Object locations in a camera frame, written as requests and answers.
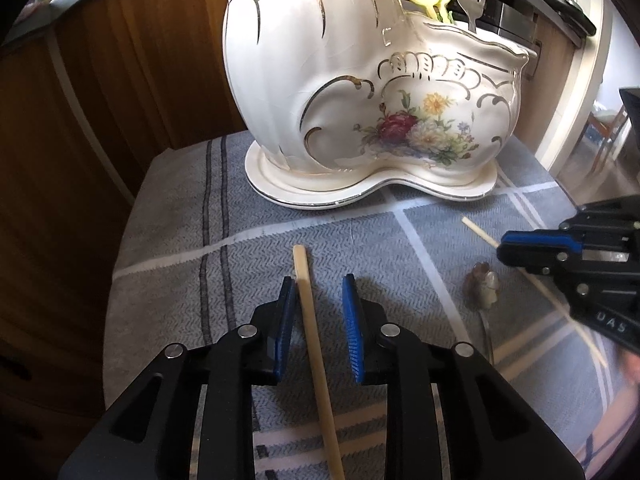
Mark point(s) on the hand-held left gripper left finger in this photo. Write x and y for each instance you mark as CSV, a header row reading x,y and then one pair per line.
x,y
284,332

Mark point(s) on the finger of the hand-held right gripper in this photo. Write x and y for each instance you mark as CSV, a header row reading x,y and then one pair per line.
x,y
530,262
540,241

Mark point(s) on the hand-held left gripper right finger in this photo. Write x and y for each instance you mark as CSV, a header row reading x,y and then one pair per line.
x,y
351,332

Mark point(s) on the wooden chopstick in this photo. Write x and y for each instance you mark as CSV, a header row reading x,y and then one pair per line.
x,y
312,340
479,231

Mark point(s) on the white floral ceramic utensil holder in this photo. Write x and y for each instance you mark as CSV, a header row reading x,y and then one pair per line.
x,y
350,85

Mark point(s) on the silver spoon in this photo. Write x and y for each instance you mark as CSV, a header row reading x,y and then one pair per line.
x,y
482,287

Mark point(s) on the grey plaid cloth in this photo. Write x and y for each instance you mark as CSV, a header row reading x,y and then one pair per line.
x,y
210,270

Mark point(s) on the wooden chair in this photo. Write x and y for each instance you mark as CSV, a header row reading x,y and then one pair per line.
x,y
607,132

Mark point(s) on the white ceramic drip tray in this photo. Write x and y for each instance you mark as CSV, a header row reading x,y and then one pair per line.
x,y
300,192

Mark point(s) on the wooden cabinet door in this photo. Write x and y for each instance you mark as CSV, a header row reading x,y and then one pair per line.
x,y
552,85
165,60
40,210

